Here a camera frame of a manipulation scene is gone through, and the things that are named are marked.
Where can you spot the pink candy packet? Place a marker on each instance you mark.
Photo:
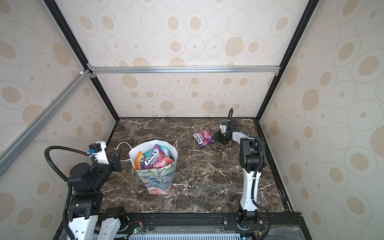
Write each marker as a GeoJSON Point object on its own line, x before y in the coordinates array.
{"type": "Point", "coordinates": [158, 159]}

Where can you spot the black corner post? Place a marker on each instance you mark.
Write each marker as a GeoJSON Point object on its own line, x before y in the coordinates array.
{"type": "Point", "coordinates": [74, 44]}
{"type": "Point", "coordinates": [303, 23]}

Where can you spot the black right corner post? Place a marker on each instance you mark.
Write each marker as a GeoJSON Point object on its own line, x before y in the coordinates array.
{"type": "Point", "coordinates": [303, 23]}

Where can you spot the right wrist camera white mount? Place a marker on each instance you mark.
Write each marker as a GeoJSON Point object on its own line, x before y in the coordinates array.
{"type": "Point", "coordinates": [223, 128]}

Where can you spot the silver left aluminium rail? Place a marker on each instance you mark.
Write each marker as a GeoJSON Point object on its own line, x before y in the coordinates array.
{"type": "Point", "coordinates": [25, 138]}

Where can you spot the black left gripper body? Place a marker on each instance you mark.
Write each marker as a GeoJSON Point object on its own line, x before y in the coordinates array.
{"type": "Point", "coordinates": [104, 171]}

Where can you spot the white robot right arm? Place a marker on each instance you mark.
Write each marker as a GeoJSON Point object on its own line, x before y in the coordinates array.
{"type": "Point", "coordinates": [252, 160]}

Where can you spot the black left corner post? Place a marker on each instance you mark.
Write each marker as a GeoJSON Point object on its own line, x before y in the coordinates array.
{"type": "Point", "coordinates": [74, 44]}

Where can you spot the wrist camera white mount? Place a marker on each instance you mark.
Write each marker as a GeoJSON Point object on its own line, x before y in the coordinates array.
{"type": "Point", "coordinates": [223, 128]}
{"type": "Point", "coordinates": [97, 152]}

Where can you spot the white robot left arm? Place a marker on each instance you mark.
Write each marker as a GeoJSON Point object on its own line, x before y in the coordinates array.
{"type": "Point", "coordinates": [83, 211]}

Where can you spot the purple Fox's candy packet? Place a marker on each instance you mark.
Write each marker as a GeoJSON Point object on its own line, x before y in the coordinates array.
{"type": "Point", "coordinates": [204, 137]}

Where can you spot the teal snack packet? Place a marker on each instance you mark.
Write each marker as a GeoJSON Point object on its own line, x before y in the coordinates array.
{"type": "Point", "coordinates": [163, 148]}

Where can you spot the silver rear aluminium rail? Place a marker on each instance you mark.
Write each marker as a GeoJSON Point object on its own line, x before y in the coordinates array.
{"type": "Point", "coordinates": [187, 70]}

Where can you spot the silver aluminium rail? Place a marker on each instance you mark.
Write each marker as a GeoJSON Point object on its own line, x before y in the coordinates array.
{"type": "Point", "coordinates": [25, 138]}
{"type": "Point", "coordinates": [187, 70]}

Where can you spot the orange snack packet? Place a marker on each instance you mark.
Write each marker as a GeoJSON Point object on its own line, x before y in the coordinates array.
{"type": "Point", "coordinates": [139, 161]}

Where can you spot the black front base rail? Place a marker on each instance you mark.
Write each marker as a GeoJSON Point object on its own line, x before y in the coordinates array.
{"type": "Point", "coordinates": [207, 226]}

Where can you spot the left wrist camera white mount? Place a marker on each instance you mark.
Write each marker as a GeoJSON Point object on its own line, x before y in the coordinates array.
{"type": "Point", "coordinates": [97, 152]}

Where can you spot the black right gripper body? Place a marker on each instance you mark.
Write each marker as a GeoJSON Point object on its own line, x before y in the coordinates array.
{"type": "Point", "coordinates": [224, 138]}

